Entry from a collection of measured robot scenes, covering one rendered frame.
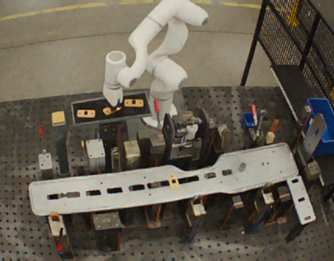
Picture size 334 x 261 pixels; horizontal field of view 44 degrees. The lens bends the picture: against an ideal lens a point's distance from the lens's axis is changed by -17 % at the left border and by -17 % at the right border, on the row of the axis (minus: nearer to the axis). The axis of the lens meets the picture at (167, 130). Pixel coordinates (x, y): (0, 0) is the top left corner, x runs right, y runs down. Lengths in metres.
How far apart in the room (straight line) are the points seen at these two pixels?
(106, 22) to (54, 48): 0.62
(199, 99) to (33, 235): 1.38
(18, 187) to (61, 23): 2.41
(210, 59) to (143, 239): 2.26
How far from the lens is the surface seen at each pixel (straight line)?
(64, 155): 2.39
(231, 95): 3.00
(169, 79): 2.30
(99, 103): 2.22
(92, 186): 2.15
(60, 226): 1.99
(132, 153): 2.16
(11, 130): 2.77
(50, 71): 4.05
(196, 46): 4.32
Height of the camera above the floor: 2.85
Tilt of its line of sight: 52 degrees down
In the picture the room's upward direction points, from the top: 11 degrees clockwise
